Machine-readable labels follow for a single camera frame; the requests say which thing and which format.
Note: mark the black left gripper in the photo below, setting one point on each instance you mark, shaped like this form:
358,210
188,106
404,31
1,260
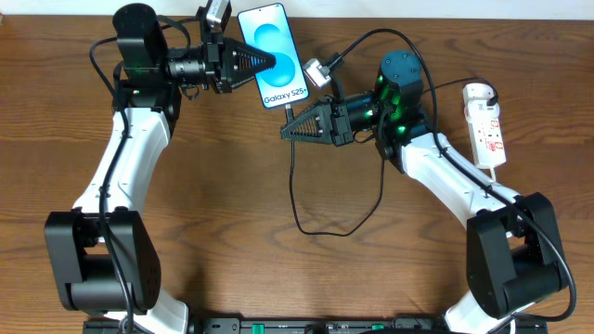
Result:
215,65

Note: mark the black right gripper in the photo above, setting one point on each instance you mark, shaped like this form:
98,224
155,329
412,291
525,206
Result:
340,122

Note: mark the blue screen Galaxy smartphone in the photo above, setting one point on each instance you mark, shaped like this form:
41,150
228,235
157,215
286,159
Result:
267,28

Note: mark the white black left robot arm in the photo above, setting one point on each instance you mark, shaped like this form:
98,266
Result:
103,261

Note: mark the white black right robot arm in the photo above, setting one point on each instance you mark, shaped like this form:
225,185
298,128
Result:
514,255

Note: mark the white power strip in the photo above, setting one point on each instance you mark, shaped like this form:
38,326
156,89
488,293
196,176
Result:
486,138

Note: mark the white USB wall charger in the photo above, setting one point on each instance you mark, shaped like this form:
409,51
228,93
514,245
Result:
480,92

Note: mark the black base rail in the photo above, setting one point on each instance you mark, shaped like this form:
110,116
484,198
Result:
236,326

